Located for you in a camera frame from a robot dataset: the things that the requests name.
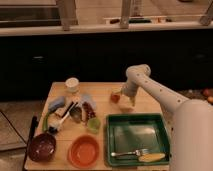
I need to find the pale blue cloth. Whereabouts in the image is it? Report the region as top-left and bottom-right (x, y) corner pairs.
(80, 93), (96, 109)

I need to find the dark maroon bowl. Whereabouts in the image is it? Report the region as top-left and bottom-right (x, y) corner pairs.
(27, 133), (56, 162)

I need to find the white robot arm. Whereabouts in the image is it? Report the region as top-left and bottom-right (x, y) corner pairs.
(121, 64), (213, 171)

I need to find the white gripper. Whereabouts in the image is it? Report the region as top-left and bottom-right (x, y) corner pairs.
(113, 82), (138, 107)

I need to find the green plastic tray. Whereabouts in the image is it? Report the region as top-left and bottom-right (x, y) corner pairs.
(106, 113), (170, 167)

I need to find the white paper cup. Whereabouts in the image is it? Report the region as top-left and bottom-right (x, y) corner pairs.
(65, 77), (79, 93)

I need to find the green cucumber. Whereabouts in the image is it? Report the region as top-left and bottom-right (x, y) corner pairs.
(42, 111), (53, 132)

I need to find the small green cup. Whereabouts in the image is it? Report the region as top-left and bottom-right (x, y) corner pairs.
(87, 117), (101, 133)

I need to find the orange plastic bowl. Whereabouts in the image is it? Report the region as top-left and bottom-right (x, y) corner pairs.
(67, 135), (100, 169)

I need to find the dark red striped item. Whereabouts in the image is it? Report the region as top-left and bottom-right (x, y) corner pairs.
(82, 102), (96, 120)

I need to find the silver fork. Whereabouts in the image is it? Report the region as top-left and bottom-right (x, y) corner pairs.
(111, 149), (149, 157)

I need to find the red apple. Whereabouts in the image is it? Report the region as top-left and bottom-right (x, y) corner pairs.
(110, 94), (120, 103)

